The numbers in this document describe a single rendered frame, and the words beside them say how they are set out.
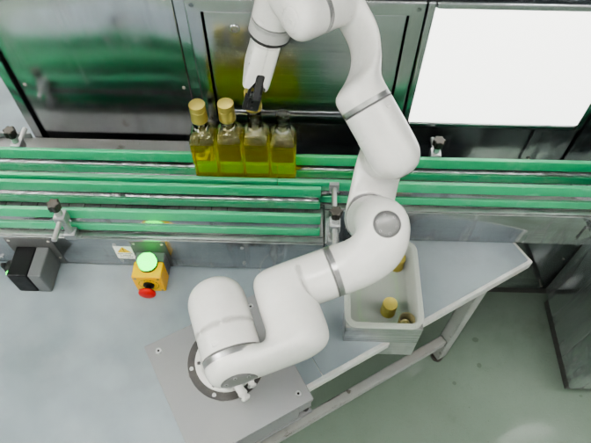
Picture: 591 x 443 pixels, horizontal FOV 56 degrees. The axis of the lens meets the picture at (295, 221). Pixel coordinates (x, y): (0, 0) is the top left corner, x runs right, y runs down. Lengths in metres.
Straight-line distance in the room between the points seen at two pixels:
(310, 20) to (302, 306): 0.43
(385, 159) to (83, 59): 0.77
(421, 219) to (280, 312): 0.61
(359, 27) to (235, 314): 0.50
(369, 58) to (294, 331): 0.44
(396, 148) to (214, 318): 0.38
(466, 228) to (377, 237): 0.60
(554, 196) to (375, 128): 0.64
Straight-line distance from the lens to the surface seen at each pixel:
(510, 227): 1.45
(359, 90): 0.88
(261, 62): 1.01
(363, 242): 0.86
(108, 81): 1.40
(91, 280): 1.45
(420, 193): 1.32
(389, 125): 0.88
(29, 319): 1.46
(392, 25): 1.18
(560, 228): 1.49
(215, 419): 1.14
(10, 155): 1.50
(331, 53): 1.21
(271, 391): 1.15
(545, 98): 1.39
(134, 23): 1.27
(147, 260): 1.32
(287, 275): 0.87
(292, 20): 0.89
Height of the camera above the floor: 1.96
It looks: 56 degrees down
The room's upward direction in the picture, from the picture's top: straight up
